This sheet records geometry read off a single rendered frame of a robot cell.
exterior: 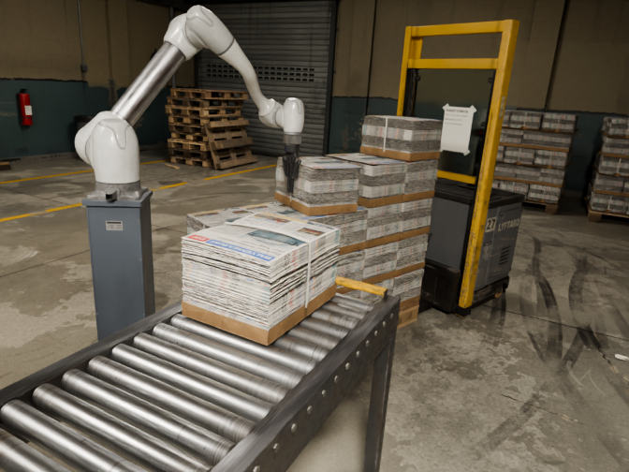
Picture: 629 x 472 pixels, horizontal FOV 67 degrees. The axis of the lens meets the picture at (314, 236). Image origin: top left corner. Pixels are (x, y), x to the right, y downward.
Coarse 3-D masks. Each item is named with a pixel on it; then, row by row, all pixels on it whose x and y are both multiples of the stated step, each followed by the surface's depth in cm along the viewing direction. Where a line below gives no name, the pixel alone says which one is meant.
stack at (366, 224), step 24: (192, 216) 217; (216, 216) 219; (240, 216) 222; (312, 216) 228; (336, 216) 236; (360, 216) 248; (384, 216) 262; (360, 240) 253; (360, 264) 257; (384, 264) 272; (336, 288) 250
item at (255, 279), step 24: (192, 240) 121; (216, 240) 122; (240, 240) 123; (264, 240) 125; (192, 264) 123; (216, 264) 119; (240, 264) 115; (264, 264) 111; (288, 264) 118; (192, 288) 127; (216, 288) 122; (240, 288) 117; (264, 288) 114; (288, 288) 121; (216, 312) 123; (240, 312) 120; (264, 312) 116; (288, 312) 124
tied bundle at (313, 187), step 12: (300, 168) 230; (276, 180) 254; (300, 180) 231; (312, 180) 223; (324, 180) 226; (336, 180) 230; (348, 180) 233; (300, 192) 233; (312, 192) 225; (324, 192) 228; (336, 192) 231; (348, 192) 235; (312, 204) 226; (324, 204) 230; (336, 204) 233
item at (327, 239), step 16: (256, 224) 139; (272, 224) 140; (288, 224) 141; (304, 224) 142; (320, 224) 143; (320, 240) 131; (336, 240) 141; (320, 256) 133; (336, 256) 143; (320, 272) 135; (320, 288) 139
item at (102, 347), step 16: (176, 304) 137; (144, 320) 127; (160, 320) 127; (112, 336) 118; (128, 336) 119; (80, 352) 111; (96, 352) 111; (48, 368) 104; (64, 368) 104; (80, 368) 107; (16, 384) 98; (32, 384) 98; (0, 400) 93
